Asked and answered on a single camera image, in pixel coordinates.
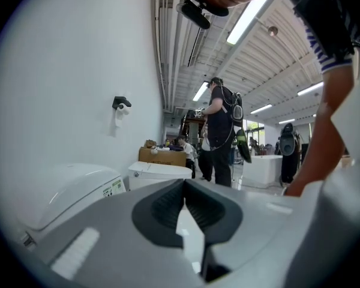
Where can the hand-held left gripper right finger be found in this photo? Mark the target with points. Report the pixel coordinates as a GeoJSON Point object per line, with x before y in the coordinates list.
{"type": "Point", "coordinates": [258, 226]}

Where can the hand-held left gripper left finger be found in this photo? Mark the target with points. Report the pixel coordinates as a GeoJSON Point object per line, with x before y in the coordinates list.
{"type": "Point", "coordinates": [108, 226]}

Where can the white toilet lid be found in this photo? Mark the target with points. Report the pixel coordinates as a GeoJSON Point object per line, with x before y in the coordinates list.
{"type": "Point", "coordinates": [69, 187]}

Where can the person's right forearm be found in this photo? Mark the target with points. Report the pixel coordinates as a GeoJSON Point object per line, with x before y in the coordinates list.
{"type": "Point", "coordinates": [318, 160]}

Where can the white toilet body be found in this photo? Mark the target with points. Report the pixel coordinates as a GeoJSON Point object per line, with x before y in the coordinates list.
{"type": "Point", "coordinates": [109, 190]}

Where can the white toilet with round button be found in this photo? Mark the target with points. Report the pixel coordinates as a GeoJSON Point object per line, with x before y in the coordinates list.
{"type": "Point", "coordinates": [156, 174]}

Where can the white toilet paper roll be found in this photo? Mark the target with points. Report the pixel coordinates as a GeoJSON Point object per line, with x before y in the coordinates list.
{"type": "Point", "coordinates": [120, 117]}

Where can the black toilet paper holder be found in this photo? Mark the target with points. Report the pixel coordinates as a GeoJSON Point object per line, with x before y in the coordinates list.
{"type": "Point", "coordinates": [120, 100]}

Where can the white bathtub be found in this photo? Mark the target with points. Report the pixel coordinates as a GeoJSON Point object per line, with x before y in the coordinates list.
{"type": "Point", "coordinates": [262, 169]}

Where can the person's light grey trouser leg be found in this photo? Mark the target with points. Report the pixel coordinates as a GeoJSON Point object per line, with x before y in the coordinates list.
{"type": "Point", "coordinates": [339, 226]}

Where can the black standing machine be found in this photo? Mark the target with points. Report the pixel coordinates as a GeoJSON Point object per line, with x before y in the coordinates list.
{"type": "Point", "coordinates": [289, 148]}

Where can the brown cardboard box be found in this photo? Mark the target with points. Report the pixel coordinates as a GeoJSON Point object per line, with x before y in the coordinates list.
{"type": "Point", "coordinates": [163, 157]}

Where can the plush toys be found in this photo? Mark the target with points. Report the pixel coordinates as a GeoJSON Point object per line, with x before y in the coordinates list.
{"type": "Point", "coordinates": [156, 147]}

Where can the long ceiling light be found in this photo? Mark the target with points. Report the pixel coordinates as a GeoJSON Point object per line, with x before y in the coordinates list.
{"type": "Point", "coordinates": [286, 121]}
{"type": "Point", "coordinates": [248, 18]}
{"type": "Point", "coordinates": [261, 109]}
{"type": "Point", "coordinates": [200, 91]}
{"type": "Point", "coordinates": [310, 88]}

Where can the dark shelf rack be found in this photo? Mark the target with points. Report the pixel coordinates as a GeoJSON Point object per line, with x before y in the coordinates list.
{"type": "Point", "coordinates": [193, 129]}

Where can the white ceiling pipes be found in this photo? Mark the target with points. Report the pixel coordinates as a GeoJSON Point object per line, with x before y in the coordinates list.
{"type": "Point", "coordinates": [165, 40]}

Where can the round copper ceiling lamp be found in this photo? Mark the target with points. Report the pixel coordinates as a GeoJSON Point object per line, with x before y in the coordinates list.
{"type": "Point", "coordinates": [272, 30]}

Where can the person's striped shirt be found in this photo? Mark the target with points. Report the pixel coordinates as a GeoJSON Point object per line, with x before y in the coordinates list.
{"type": "Point", "coordinates": [327, 16]}

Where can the black head camera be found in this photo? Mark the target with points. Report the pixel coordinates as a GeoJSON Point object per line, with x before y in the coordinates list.
{"type": "Point", "coordinates": [195, 13]}

